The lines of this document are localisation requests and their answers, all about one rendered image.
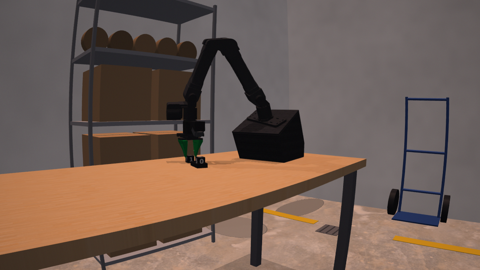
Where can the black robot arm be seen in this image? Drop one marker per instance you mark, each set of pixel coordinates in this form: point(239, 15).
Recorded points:
point(192, 91)

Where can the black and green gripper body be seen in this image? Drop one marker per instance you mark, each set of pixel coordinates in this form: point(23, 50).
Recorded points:
point(188, 137)

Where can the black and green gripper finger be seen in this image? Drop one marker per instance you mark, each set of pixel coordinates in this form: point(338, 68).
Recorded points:
point(184, 146)
point(196, 146)

